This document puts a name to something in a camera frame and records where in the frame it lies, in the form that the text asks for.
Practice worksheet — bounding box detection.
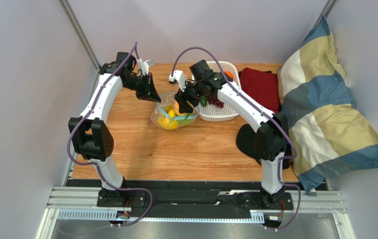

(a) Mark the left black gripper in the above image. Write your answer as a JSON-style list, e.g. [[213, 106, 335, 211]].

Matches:
[[124, 73, 161, 103]]

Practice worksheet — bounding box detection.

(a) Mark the peach fruit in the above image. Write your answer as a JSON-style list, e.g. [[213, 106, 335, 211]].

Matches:
[[172, 101, 188, 117]]

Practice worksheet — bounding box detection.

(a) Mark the clear zip top bag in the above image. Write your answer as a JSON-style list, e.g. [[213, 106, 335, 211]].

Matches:
[[150, 92, 200, 130]]

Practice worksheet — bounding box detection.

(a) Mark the yellow banana bunch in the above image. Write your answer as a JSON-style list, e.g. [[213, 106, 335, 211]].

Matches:
[[157, 105, 179, 130]]

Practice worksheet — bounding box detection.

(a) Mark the green lime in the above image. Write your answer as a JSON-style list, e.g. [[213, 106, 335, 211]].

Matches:
[[176, 115, 197, 126]]

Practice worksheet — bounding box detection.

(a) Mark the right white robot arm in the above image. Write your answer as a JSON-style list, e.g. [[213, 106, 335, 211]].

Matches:
[[169, 60, 289, 200]]

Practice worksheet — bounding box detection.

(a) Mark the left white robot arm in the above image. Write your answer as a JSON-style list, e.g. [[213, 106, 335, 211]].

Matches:
[[67, 52, 161, 201]]

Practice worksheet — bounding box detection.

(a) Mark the green cucumber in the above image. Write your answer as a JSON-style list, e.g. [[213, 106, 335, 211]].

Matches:
[[200, 96, 208, 107]]

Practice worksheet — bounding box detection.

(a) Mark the white plastic basket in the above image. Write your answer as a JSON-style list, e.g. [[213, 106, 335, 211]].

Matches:
[[199, 61, 242, 121]]

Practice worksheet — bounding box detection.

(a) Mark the dark purple grape bunch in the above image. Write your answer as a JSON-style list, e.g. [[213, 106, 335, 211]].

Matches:
[[207, 96, 224, 108]]

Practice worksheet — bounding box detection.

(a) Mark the orange fruit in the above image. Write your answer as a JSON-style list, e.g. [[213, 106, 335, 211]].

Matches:
[[225, 71, 234, 80]]

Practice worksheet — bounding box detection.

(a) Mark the black baseball cap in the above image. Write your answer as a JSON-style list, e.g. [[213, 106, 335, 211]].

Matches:
[[236, 124, 293, 169]]

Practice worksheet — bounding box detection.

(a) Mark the folded red cloth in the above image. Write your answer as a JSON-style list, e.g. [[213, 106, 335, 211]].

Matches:
[[239, 68, 280, 114]]

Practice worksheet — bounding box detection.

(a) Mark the striped blue yellow pillow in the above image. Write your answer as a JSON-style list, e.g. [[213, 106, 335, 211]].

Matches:
[[277, 16, 378, 194]]

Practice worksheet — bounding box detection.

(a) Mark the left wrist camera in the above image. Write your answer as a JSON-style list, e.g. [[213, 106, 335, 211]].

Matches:
[[136, 58, 154, 76]]

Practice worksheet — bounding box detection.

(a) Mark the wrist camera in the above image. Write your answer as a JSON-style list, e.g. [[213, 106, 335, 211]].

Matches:
[[168, 70, 187, 92], [136, 58, 154, 76]]

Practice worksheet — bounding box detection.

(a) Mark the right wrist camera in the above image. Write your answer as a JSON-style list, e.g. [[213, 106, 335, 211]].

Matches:
[[168, 70, 187, 92]]

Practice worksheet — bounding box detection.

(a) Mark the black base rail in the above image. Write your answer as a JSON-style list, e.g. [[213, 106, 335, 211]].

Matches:
[[65, 179, 297, 219]]

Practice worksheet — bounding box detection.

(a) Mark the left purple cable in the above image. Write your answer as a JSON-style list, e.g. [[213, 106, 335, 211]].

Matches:
[[66, 41, 153, 229]]

